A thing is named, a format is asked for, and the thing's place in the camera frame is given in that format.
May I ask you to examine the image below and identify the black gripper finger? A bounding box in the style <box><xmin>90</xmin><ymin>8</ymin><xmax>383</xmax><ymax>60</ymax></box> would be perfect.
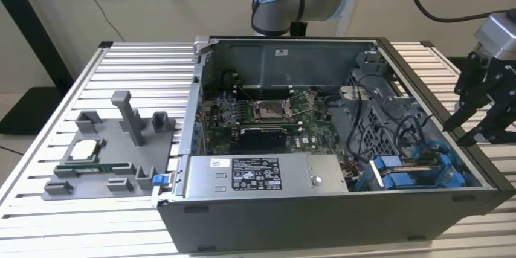
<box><xmin>443</xmin><ymin>51</ymin><xmax>495</xmax><ymax>134</ymax></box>
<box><xmin>456</xmin><ymin>70</ymin><xmax>516</xmax><ymax>147</ymax></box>

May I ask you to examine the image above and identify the blue disk wire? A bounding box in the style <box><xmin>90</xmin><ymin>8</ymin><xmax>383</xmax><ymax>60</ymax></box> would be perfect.
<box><xmin>414</xmin><ymin>138</ymin><xmax>460</xmax><ymax>165</ymax></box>

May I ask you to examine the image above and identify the black disk wire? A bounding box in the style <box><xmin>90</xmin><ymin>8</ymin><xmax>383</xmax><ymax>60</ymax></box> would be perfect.
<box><xmin>392</xmin><ymin>112</ymin><xmax>436</xmax><ymax>158</ymax></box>

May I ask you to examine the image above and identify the hard disk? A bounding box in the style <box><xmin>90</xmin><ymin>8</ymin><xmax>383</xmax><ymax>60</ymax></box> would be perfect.
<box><xmin>370</xmin><ymin>153</ymin><xmax>467</xmax><ymax>192</ymax></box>

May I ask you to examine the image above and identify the metal disk bay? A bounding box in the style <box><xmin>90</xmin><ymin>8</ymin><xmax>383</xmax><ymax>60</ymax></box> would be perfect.
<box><xmin>340</xmin><ymin>51</ymin><xmax>464</xmax><ymax>192</ymax></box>

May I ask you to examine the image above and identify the black RAM slot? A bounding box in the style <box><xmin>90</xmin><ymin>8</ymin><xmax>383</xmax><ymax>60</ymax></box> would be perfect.
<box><xmin>238</xmin><ymin>123</ymin><xmax>303</xmax><ymax>129</ymax></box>
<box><xmin>232</xmin><ymin>87</ymin><xmax>295</xmax><ymax>97</ymax></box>
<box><xmin>238</xmin><ymin>120</ymin><xmax>302</xmax><ymax>126</ymax></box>

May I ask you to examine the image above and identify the green motherboard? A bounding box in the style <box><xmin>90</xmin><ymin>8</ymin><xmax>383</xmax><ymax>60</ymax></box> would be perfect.
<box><xmin>198</xmin><ymin>87</ymin><xmax>348</xmax><ymax>162</ymax></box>

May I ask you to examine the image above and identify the metal socket cover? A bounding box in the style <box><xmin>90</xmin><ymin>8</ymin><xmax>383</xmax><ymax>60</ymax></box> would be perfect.
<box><xmin>288</xmin><ymin>93</ymin><xmax>320</xmax><ymax>117</ymax></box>

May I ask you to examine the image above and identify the CPU socket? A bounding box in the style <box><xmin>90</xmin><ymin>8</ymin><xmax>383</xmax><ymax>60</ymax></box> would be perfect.
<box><xmin>252</xmin><ymin>99</ymin><xmax>291</xmax><ymax>121</ymax></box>

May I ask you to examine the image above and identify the black graphics card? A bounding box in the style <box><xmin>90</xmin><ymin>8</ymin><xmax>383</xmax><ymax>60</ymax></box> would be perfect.
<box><xmin>210</xmin><ymin>124</ymin><xmax>291</xmax><ymax>153</ymax></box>

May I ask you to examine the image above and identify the black open PC case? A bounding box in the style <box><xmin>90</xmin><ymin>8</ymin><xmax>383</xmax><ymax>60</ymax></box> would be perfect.
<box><xmin>151</xmin><ymin>34</ymin><xmax>516</xmax><ymax>254</ymax></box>

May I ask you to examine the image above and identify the silver power supply unit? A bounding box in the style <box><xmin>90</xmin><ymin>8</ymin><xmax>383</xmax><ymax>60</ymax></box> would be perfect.
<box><xmin>176</xmin><ymin>154</ymin><xmax>350</xmax><ymax>197</ymax></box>

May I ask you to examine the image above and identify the grey parts rack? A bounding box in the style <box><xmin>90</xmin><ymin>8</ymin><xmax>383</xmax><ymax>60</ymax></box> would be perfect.
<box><xmin>42</xmin><ymin>90</ymin><xmax>179</xmax><ymax>201</ymax></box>

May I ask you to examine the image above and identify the green RAM stick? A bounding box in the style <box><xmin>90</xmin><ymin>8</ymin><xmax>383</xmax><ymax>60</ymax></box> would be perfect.
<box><xmin>60</xmin><ymin>163</ymin><xmax>130</xmax><ymax>172</ymax></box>

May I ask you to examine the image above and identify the silver CPU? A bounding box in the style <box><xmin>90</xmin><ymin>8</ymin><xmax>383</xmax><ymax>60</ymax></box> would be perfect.
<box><xmin>71</xmin><ymin>140</ymin><xmax>102</xmax><ymax>161</ymax></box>

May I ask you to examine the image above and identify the black stand with base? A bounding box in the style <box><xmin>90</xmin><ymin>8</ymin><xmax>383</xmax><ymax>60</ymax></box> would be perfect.
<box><xmin>0</xmin><ymin>0</ymin><xmax>78</xmax><ymax>135</ymax></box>

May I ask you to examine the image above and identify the red yellow wire bundle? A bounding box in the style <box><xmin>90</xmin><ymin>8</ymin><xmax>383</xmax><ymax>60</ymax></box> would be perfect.
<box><xmin>340</xmin><ymin>161</ymin><xmax>367</xmax><ymax>185</ymax></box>

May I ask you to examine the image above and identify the thin wire locking lever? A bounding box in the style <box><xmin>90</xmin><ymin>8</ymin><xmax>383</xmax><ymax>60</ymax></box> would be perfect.
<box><xmin>235</xmin><ymin>85</ymin><xmax>256</xmax><ymax>103</ymax></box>

